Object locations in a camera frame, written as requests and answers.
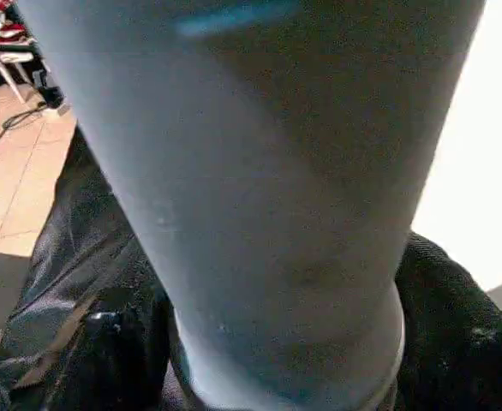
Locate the black plastic mat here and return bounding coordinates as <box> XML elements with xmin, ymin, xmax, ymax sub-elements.
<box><xmin>0</xmin><ymin>127</ymin><xmax>176</xmax><ymax>411</ymax></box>

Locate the thin black floor cable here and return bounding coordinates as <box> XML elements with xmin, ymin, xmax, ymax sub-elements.
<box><xmin>0</xmin><ymin>101</ymin><xmax>63</xmax><ymax>200</ymax></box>

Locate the white plastic table top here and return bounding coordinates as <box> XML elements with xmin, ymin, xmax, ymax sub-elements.
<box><xmin>412</xmin><ymin>0</ymin><xmax>502</xmax><ymax>294</ymax></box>

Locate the red white striped cloth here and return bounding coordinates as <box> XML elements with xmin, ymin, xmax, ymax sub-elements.
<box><xmin>0</xmin><ymin>0</ymin><xmax>31</xmax><ymax>45</ymax></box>

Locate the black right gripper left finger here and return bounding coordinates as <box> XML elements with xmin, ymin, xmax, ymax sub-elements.
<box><xmin>73</xmin><ymin>289</ymin><xmax>183</xmax><ymax>411</ymax></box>

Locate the white stool frame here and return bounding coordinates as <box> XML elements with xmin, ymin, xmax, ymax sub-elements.
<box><xmin>0</xmin><ymin>50</ymin><xmax>45</xmax><ymax>105</ymax></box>

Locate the white plastic table leg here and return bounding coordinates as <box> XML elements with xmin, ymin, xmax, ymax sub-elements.
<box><xmin>15</xmin><ymin>0</ymin><xmax>488</xmax><ymax>411</ymax></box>

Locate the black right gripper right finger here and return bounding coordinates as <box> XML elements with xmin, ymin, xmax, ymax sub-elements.
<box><xmin>391</xmin><ymin>231</ymin><xmax>502</xmax><ymax>411</ymax></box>

